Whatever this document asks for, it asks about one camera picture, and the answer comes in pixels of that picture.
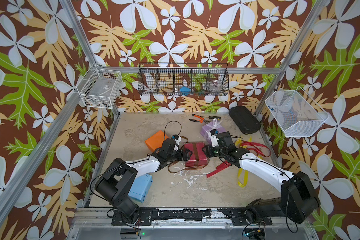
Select red ribbon bow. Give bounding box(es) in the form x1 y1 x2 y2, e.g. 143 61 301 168
207 141 271 178

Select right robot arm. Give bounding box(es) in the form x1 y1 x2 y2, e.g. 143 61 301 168
203 129 321 224

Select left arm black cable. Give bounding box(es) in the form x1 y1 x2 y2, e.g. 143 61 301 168
163 120 183 140

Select black oval case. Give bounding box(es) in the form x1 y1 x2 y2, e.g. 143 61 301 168
229 106 261 134

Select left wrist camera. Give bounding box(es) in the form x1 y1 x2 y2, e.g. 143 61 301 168
172 135 182 151

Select white ribbon bow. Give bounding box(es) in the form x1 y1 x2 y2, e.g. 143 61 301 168
203 120 225 132

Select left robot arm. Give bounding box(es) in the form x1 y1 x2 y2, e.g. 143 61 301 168
95 138 193 225

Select brown ribbon bow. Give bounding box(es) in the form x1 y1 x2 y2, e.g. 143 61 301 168
168 142 210 174

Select black wire basket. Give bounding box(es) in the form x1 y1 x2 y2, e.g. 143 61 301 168
137 63 230 96

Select blue gift box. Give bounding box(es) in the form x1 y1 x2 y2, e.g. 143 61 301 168
128 174 153 203

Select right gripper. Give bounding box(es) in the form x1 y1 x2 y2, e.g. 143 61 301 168
199 143 227 160

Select lilac gift box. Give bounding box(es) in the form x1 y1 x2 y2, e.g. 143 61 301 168
200 119 227 144

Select orange gift box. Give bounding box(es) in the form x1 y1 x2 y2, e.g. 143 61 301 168
145 131 169 153

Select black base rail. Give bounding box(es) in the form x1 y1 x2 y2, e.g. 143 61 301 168
110 206 274 226

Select blue item in basket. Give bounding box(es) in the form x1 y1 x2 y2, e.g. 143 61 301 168
180 87 191 96

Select white wire basket left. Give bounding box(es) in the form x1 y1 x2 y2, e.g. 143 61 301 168
77 68 123 109

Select magenta gift box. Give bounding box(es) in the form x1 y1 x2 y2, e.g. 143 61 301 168
184 142 209 167

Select orange handled pliers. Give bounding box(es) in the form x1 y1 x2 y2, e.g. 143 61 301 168
189 114 221 123

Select white mesh basket right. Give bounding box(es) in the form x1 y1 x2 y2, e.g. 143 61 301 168
265 87 330 138

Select yellow ribbon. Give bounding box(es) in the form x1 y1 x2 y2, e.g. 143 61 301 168
235 134 263 188

